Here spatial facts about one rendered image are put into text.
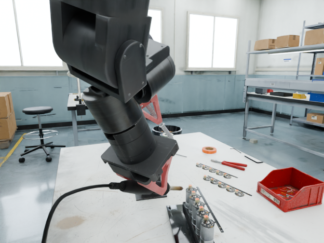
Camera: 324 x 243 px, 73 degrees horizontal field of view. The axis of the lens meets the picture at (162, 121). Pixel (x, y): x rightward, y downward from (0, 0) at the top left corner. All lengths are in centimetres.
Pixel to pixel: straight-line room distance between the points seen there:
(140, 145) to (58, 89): 446
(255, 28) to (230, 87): 164
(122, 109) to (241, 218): 41
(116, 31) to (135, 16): 2
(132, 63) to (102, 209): 44
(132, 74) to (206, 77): 539
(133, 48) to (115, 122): 9
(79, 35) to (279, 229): 52
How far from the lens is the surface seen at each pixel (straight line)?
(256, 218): 58
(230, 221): 56
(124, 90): 21
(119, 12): 19
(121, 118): 25
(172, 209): 55
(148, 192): 35
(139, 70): 22
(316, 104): 297
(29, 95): 478
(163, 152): 29
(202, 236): 45
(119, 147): 28
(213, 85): 573
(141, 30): 21
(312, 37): 308
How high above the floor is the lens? 108
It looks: 13 degrees down
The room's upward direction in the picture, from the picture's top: straight up
